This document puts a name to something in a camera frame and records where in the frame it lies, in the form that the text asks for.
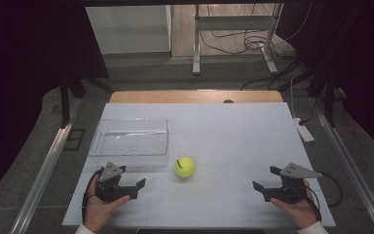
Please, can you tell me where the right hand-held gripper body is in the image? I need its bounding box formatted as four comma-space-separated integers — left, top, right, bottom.
274, 162, 323, 205

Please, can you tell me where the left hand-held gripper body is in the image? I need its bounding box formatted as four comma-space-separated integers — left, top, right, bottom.
95, 161, 131, 203

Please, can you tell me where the clear plastic box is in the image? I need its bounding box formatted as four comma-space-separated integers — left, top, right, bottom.
88, 117, 169, 169

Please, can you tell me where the yellow tennis ball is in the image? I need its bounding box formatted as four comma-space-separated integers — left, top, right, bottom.
173, 156, 197, 178

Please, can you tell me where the person's right hand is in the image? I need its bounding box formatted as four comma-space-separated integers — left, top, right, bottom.
270, 188, 319, 230

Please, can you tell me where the person's left hand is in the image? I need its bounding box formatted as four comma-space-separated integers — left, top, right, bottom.
83, 175, 131, 233

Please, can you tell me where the white power strip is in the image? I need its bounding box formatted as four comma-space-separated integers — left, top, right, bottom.
292, 117, 316, 143

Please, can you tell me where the dark floor grate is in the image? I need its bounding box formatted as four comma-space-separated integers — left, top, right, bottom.
62, 128, 86, 152

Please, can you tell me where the white board table cover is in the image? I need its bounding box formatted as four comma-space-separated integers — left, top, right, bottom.
61, 102, 337, 227

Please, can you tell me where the black stand leg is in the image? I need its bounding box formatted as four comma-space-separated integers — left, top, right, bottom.
58, 75, 115, 129
306, 69, 339, 129

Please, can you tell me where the wooden table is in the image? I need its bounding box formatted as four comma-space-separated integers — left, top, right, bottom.
109, 90, 284, 104

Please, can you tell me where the black curtain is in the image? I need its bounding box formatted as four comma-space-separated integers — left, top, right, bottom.
0, 0, 110, 209
276, 0, 374, 164

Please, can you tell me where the white cabinet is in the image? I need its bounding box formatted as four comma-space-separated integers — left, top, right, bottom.
85, 4, 173, 56

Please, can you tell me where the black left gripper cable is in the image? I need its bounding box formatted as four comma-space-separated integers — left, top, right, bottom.
81, 168, 104, 224

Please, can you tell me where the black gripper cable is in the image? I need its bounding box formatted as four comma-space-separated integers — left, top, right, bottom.
81, 168, 104, 224
305, 171, 343, 222

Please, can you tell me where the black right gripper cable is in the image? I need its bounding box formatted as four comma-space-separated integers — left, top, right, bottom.
305, 171, 343, 222

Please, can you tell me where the aluminium rail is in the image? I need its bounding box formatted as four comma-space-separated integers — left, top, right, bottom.
311, 97, 374, 234
9, 97, 84, 234

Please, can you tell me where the black plug cable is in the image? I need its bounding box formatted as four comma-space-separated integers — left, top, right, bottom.
299, 97, 318, 127

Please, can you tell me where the white power strip cable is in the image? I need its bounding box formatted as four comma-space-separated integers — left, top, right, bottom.
288, 76, 298, 120

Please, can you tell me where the tangle of black floor cables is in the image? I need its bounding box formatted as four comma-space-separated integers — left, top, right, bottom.
199, 3, 314, 57

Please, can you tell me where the grey metal desk frame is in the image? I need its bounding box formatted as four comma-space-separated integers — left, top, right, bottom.
192, 3, 283, 76

